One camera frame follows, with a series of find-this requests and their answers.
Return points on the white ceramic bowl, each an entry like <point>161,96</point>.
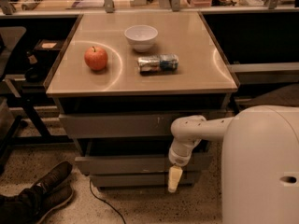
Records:
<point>141,38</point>

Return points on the red apple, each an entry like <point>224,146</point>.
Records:
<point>96,58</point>

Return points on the grey bottom drawer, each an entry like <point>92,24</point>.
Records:
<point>130,180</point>

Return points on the grey top drawer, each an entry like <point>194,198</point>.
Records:
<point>112,125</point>

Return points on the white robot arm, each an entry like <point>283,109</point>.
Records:
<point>259,162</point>

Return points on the dark sneaker upper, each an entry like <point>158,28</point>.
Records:
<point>56,176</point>

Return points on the grey drawer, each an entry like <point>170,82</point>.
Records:
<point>130,180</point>
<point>128,158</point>
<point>112,125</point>

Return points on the grey office chair left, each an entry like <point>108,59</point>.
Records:
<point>10,37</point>

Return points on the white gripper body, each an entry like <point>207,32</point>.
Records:
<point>178,157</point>

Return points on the dark sneaker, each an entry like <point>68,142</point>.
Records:
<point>56,176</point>
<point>53,201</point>

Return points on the black office chair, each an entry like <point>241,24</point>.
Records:
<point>286,96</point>

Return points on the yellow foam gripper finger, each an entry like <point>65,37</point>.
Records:
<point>174,176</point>

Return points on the grey drawer cabinet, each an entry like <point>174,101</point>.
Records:
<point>201,85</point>

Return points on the crushed silver blue can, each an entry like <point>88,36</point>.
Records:
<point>157,63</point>

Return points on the dark sneaker lower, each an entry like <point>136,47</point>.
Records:
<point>53,201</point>

